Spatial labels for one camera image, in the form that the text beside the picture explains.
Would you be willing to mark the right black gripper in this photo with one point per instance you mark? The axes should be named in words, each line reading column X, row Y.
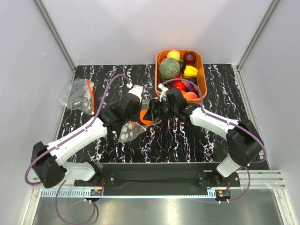
column 155, row 104

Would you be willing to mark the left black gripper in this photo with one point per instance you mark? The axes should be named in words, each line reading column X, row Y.
column 138, row 108

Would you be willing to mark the orange bell pepper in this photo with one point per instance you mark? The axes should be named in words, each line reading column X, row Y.
column 142, row 120

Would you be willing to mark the polka dot zip bag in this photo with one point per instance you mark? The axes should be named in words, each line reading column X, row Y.
column 131, row 129

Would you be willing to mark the green netted melon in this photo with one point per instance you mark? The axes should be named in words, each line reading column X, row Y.
column 169, row 68

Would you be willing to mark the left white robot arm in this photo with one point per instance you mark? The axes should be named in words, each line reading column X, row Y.
column 50, row 162

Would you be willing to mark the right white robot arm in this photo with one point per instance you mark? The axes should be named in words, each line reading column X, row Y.
column 242, row 139

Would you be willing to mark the crumpled orange zip bag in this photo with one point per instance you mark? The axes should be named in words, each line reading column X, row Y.
column 79, row 96

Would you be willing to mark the pink orange peach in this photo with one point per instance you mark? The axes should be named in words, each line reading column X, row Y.
column 190, row 95

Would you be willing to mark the red tomato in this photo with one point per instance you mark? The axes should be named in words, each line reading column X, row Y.
column 180, row 85

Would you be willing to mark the purple eggplant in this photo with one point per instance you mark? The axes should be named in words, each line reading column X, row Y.
column 190, row 88

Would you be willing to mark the purple grape bunch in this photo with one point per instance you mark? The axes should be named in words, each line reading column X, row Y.
column 162, row 81

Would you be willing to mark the yellow bell pepper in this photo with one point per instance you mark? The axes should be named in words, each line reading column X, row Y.
column 190, row 71

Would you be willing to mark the dark purple plum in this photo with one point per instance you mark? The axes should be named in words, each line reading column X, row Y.
column 182, row 65

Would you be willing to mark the dark red apple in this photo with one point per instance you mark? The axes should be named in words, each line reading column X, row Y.
column 189, row 57

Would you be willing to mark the yellow red peach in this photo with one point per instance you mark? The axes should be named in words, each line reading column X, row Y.
column 175, row 54

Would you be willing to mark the orange plastic basket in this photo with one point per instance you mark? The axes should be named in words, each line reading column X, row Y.
column 199, row 82

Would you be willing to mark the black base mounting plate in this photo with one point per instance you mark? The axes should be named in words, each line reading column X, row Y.
column 160, row 179

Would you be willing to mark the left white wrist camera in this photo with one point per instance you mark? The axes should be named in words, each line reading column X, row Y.
column 137, row 90

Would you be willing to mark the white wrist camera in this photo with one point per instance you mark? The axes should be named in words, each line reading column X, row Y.
column 137, row 90
column 162, row 90

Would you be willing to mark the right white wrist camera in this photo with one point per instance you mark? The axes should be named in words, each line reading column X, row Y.
column 162, row 90

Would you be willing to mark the white slotted cable duct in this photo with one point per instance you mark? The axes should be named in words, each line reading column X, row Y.
column 75, row 193

